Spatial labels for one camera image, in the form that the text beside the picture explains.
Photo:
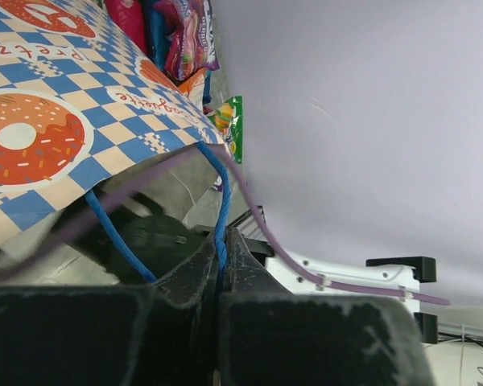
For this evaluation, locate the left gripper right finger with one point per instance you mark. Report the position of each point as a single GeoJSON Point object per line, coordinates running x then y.
{"type": "Point", "coordinates": [269, 336]}

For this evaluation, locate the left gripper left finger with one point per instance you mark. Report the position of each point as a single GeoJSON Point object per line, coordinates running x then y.
{"type": "Point", "coordinates": [157, 334]}

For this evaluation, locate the green yellow Foxs candy bag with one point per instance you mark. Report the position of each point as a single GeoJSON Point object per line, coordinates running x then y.
{"type": "Point", "coordinates": [228, 118]}

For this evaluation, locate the blue checkered paper bag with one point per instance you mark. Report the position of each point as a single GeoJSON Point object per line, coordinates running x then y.
{"type": "Point", "coordinates": [79, 103]}

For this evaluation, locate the green orange Foxs candy bag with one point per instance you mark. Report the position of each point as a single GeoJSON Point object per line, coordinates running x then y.
{"type": "Point", "coordinates": [196, 88]}

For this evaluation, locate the purple Foxs candy bag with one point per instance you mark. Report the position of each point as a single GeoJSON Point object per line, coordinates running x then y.
{"type": "Point", "coordinates": [192, 40]}

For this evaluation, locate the blue Slendy fruit snack bag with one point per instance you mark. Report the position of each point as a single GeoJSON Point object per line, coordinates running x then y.
{"type": "Point", "coordinates": [156, 31]}

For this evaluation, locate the red REAL chips bag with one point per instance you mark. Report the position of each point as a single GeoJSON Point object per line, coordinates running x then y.
{"type": "Point", "coordinates": [127, 14]}

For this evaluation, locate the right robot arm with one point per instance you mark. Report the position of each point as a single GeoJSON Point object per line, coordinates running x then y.
{"type": "Point", "coordinates": [161, 242]}

